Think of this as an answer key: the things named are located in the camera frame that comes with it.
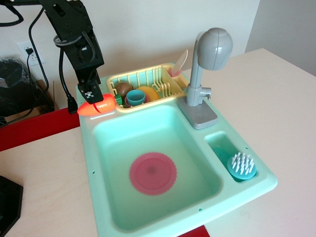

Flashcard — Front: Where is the black gooseneck cable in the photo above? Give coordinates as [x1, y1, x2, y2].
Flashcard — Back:
[58, 48, 79, 115]

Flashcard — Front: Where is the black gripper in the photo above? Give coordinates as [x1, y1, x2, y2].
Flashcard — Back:
[53, 31, 104, 103]

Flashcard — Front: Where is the white wall outlet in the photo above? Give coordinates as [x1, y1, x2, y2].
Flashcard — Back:
[16, 40, 46, 66]

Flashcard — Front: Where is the teal scrub brush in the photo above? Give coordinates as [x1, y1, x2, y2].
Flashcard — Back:
[227, 152, 257, 181]

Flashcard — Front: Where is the pink toy plate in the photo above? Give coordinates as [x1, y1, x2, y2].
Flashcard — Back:
[129, 152, 177, 196]

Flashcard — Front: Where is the brown toy mushroom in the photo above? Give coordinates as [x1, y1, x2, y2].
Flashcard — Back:
[115, 82, 134, 97]

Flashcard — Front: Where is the black base block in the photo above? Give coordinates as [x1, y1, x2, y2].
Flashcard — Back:
[0, 176, 23, 237]

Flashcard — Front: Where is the yellow toy plate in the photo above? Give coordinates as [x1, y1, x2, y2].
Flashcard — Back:
[138, 86, 160, 101]

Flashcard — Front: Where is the pink toy bowl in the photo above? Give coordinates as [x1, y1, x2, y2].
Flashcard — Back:
[124, 94, 150, 108]

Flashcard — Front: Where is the black power cable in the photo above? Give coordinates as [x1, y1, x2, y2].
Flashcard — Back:
[25, 7, 50, 99]

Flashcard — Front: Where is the teal toy cup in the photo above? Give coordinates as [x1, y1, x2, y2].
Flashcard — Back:
[126, 89, 146, 106]

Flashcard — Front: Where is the grey toy faucet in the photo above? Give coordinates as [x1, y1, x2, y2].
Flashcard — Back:
[177, 27, 234, 130]

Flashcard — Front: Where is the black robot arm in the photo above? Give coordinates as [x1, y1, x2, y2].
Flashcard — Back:
[0, 0, 104, 104]

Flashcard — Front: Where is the yellow dish rack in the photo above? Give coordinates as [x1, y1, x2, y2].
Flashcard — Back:
[105, 63, 189, 113]

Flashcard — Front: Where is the orange toy carrot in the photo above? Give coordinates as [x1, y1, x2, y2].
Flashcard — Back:
[77, 93, 122, 116]

